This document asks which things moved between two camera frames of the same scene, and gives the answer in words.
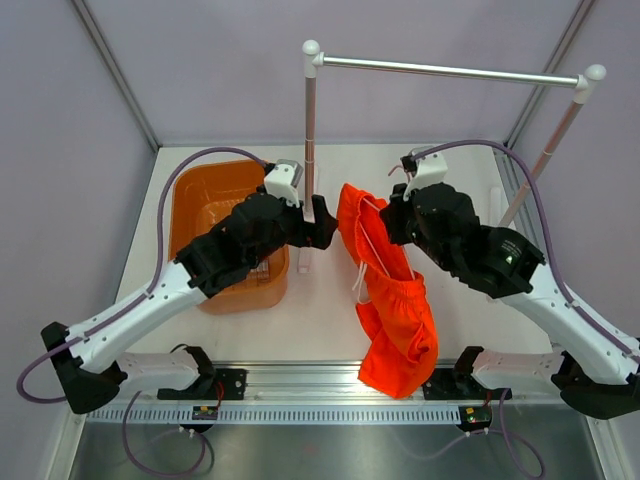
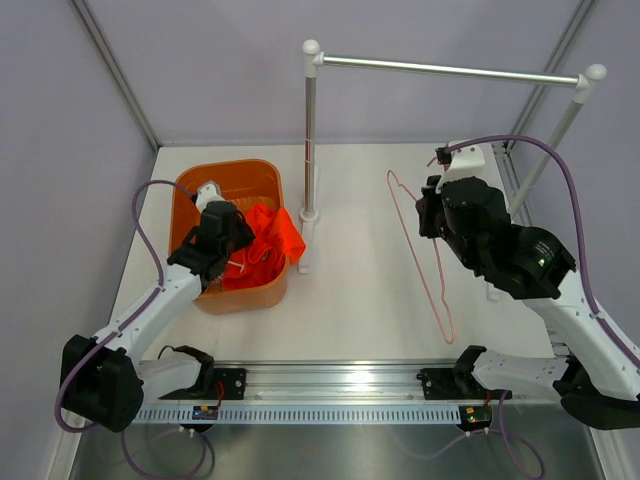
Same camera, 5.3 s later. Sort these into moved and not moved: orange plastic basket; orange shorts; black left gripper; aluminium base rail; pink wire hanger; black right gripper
Moved: black right gripper; pink wire hanger; orange shorts; black left gripper
Not moved: aluminium base rail; orange plastic basket
